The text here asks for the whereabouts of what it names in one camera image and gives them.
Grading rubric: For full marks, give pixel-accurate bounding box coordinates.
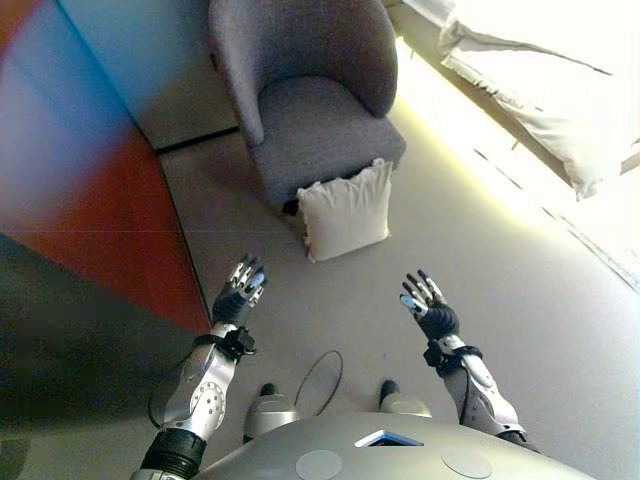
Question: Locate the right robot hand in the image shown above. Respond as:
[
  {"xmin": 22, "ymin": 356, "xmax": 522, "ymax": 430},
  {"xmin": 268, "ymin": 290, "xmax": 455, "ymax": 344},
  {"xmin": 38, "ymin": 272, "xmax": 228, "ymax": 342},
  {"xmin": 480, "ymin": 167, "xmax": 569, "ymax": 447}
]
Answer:
[{"xmin": 399, "ymin": 269, "xmax": 461, "ymax": 343}]

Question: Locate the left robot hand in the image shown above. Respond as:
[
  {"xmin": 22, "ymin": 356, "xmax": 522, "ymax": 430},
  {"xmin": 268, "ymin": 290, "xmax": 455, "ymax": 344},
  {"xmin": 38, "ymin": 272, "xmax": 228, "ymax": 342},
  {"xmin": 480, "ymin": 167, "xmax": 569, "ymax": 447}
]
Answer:
[{"xmin": 211, "ymin": 254, "xmax": 267, "ymax": 327}]

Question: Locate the white square cushion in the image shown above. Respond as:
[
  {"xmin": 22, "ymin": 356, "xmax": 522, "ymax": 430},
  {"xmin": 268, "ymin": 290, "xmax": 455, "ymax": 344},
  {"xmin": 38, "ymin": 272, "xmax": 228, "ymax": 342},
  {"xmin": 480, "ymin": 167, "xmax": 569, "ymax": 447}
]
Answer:
[{"xmin": 295, "ymin": 158, "xmax": 394, "ymax": 263}]

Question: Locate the right robot leg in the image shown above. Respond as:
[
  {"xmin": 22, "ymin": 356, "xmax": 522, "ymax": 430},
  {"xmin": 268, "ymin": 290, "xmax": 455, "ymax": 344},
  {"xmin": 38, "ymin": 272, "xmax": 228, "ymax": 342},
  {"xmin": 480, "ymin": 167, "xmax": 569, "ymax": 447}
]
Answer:
[{"xmin": 378, "ymin": 380, "xmax": 434, "ymax": 419}]

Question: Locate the robot leg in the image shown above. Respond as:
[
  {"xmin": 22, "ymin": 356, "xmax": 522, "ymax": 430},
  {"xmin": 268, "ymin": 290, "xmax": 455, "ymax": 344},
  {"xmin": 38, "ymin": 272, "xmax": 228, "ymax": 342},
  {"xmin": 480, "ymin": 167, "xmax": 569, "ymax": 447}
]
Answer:
[
  {"xmin": 242, "ymin": 382, "xmax": 300, "ymax": 445},
  {"xmin": 378, "ymin": 380, "xmax": 434, "ymax": 419}
]

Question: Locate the left robot leg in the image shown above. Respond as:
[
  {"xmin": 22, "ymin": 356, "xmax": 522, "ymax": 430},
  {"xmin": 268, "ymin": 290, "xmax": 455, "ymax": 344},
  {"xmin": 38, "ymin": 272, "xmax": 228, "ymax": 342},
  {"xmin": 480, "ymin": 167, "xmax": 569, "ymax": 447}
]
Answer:
[{"xmin": 242, "ymin": 382, "xmax": 300, "ymax": 445}]

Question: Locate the silver robot torso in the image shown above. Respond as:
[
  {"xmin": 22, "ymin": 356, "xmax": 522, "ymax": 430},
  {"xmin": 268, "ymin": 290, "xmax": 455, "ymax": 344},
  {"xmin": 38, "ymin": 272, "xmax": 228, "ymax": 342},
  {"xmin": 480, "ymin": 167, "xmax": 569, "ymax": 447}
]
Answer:
[{"xmin": 194, "ymin": 411, "xmax": 601, "ymax": 480}]

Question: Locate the grey fabric armchair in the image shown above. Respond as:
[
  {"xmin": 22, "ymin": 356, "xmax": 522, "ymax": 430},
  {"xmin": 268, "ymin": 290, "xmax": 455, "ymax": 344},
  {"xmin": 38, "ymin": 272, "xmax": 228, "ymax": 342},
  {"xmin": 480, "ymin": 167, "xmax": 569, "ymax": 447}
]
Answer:
[{"xmin": 208, "ymin": 0, "xmax": 408, "ymax": 211}]

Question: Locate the white bed duvet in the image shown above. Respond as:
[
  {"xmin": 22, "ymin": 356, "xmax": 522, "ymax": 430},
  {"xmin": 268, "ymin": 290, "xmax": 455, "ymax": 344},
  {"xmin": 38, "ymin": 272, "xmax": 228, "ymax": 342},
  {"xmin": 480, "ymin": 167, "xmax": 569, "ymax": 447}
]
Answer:
[{"xmin": 436, "ymin": 0, "xmax": 640, "ymax": 202}]

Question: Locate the thin black cable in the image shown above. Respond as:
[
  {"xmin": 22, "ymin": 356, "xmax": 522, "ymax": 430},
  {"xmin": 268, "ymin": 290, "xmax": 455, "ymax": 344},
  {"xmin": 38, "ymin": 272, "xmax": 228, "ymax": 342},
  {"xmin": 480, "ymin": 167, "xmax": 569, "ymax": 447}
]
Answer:
[{"xmin": 293, "ymin": 349, "xmax": 345, "ymax": 418}]

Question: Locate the colourful wall panel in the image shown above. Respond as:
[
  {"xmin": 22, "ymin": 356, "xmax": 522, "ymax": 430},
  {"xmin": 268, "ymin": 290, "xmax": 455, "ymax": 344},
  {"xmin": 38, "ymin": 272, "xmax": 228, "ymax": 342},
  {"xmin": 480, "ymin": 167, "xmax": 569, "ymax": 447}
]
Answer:
[{"xmin": 0, "ymin": 0, "xmax": 211, "ymax": 335}]

